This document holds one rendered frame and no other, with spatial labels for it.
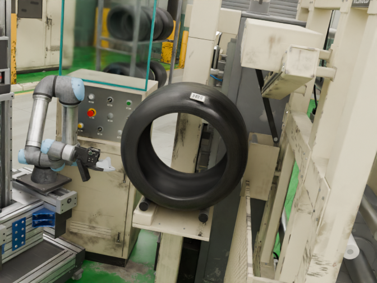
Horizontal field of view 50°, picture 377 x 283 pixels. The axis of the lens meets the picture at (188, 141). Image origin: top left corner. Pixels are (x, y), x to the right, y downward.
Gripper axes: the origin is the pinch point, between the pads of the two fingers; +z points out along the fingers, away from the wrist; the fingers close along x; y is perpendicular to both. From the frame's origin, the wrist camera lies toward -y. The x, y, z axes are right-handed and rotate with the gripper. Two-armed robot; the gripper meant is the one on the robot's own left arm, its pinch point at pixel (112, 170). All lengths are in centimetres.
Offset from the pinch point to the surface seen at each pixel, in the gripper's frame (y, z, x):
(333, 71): 77, 72, -36
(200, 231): -14, 49, -7
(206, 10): 82, 21, 26
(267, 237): -21, 86, 21
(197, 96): 49, 30, -10
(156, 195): 0.5, 24.8, -12.1
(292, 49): 80, 56, -44
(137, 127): 29.2, 9.0, -11.9
